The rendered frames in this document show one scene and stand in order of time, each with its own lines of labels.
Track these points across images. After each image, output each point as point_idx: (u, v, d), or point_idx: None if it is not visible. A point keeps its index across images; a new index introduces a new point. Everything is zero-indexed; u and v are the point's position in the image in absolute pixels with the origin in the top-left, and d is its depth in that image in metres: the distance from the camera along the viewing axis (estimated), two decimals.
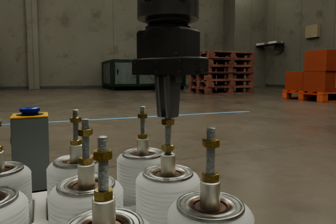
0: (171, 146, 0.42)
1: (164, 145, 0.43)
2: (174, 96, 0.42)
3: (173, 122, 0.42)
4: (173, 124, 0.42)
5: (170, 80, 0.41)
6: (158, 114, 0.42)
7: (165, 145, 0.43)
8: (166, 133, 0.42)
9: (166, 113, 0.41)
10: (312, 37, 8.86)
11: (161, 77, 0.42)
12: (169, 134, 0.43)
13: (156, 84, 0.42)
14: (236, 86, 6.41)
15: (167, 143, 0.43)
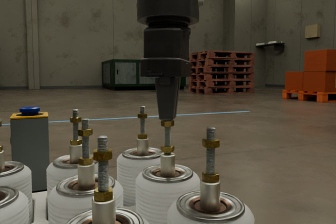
0: (161, 146, 0.43)
1: None
2: None
3: (161, 123, 0.42)
4: (161, 125, 0.42)
5: None
6: (173, 116, 0.42)
7: None
8: (166, 133, 0.43)
9: (175, 114, 0.43)
10: (312, 37, 8.86)
11: (174, 78, 0.42)
12: (168, 137, 0.42)
13: (177, 86, 0.41)
14: (236, 86, 6.41)
15: (165, 143, 0.43)
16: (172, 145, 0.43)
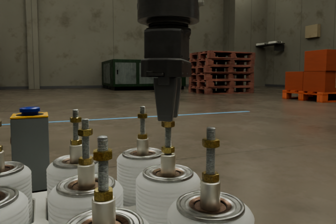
0: (169, 149, 0.42)
1: (163, 147, 0.43)
2: None
3: (171, 125, 0.42)
4: (171, 127, 0.42)
5: (178, 81, 0.44)
6: (172, 117, 0.41)
7: (164, 146, 0.43)
8: (165, 135, 0.43)
9: (177, 113, 0.44)
10: (312, 37, 8.86)
11: (173, 79, 0.41)
12: (170, 136, 0.43)
13: (176, 86, 0.40)
14: (236, 86, 6.41)
15: (166, 145, 0.43)
16: None
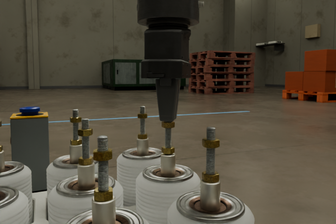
0: (172, 147, 0.44)
1: (171, 147, 0.43)
2: None
3: (171, 124, 0.44)
4: (170, 125, 0.44)
5: None
6: (174, 117, 0.42)
7: (170, 147, 0.43)
8: (171, 135, 0.43)
9: (176, 115, 0.43)
10: (312, 37, 8.86)
11: (174, 80, 0.42)
12: (165, 137, 0.43)
13: (177, 87, 0.41)
14: (236, 86, 6.41)
15: (171, 145, 0.43)
16: (164, 147, 0.43)
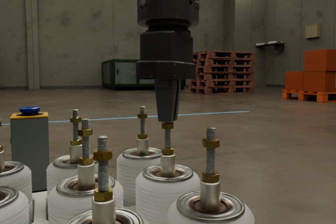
0: None
1: (172, 148, 0.43)
2: (162, 100, 0.41)
3: (167, 124, 0.44)
4: (166, 126, 0.44)
5: (156, 84, 0.42)
6: None
7: (171, 148, 0.43)
8: (170, 136, 0.43)
9: (159, 116, 0.43)
10: (312, 37, 8.86)
11: None
12: (164, 139, 0.43)
13: None
14: (236, 86, 6.41)
15: (170, 146, 0.43)
16: (166, 149, 0.42)
